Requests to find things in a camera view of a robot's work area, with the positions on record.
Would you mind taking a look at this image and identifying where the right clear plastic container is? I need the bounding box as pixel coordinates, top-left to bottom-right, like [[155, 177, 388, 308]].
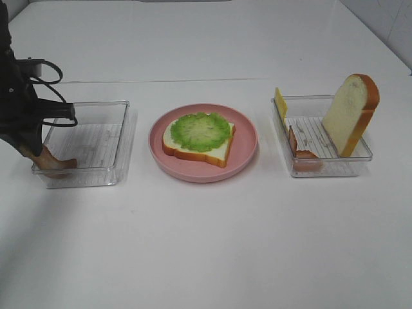
[[271, 95, 373, 178]]

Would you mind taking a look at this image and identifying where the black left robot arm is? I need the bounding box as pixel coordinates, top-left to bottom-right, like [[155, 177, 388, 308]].
[[1, 3, 77, 158]]

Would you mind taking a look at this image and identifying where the bacon strip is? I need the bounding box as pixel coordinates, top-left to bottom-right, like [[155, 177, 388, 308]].
[[288, 126, 323, 172], [19, 145, 77, 179]]

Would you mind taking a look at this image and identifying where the bread slice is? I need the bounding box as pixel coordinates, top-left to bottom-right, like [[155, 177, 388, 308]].
[[162, 118, 236, 168], [322, 73, 380, 157]]

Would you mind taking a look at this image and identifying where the green lettuce leaf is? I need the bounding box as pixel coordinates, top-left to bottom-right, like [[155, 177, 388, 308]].
[[170, 112, 233, 152]]

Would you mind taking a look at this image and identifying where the left clear plastic container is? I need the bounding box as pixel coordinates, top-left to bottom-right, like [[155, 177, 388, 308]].
[[32, 101, 136, 188]]

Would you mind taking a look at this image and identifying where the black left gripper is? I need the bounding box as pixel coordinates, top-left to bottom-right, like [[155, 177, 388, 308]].
[[1, 54, 75, 158]]

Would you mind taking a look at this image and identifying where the yellow cheese slice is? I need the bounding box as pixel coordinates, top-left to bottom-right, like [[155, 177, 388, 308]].
[[274, 87, 288, 132]]

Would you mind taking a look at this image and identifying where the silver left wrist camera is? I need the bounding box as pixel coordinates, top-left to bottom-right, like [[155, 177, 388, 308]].
[[16, 58, 44, 78]]

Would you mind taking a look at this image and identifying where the pink round plate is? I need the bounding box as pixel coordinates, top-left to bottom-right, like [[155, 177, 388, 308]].
[[149, 104, 258, 183]]

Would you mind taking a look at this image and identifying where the clear plastic container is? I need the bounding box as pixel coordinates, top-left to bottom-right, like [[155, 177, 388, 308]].
[[271, 95, 373, 178], [32, 101, 136, 188]]

